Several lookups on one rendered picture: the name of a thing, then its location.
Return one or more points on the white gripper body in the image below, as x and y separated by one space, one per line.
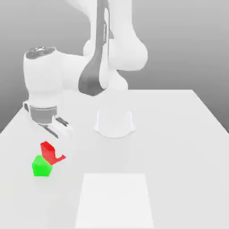
61 134

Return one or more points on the small red cube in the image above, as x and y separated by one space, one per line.
47 152

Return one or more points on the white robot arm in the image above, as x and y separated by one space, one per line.
123 53

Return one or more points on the small green cube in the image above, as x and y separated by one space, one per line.
41 167

